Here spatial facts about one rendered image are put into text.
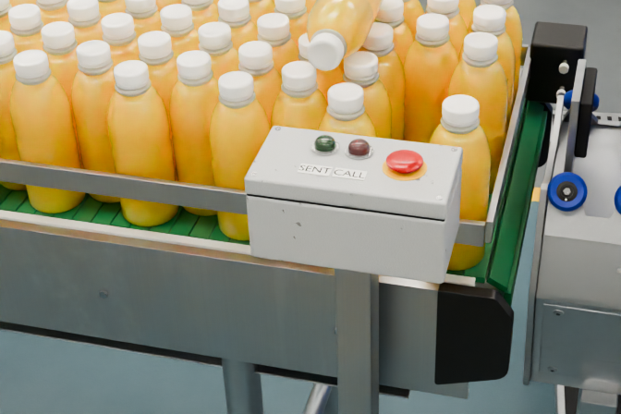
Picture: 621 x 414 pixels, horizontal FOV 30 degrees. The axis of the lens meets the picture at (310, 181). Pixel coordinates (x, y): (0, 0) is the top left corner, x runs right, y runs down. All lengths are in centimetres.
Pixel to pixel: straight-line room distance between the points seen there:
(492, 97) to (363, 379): 36
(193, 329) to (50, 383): 113
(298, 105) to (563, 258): 36
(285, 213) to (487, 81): 34
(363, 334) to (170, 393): 126
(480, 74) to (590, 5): 260
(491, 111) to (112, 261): 49
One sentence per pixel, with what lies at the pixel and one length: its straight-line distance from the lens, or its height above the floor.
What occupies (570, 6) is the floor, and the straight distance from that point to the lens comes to 393.
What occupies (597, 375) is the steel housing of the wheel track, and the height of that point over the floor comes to 66.
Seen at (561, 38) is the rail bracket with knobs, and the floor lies 100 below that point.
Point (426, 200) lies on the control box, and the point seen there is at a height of 110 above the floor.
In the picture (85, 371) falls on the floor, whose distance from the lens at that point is 256.
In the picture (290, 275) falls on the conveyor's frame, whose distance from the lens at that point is 134.
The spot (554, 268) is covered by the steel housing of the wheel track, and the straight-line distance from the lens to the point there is 139.
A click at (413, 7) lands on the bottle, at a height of 107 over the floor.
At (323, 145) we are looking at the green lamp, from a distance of 116.
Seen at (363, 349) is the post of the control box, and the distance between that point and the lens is 128.
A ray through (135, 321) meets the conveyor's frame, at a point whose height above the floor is 77.
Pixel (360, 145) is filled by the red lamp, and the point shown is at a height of 111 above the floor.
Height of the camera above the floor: 174
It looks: 35 degrees down
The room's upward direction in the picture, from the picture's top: 3 degrees counter-clockwise
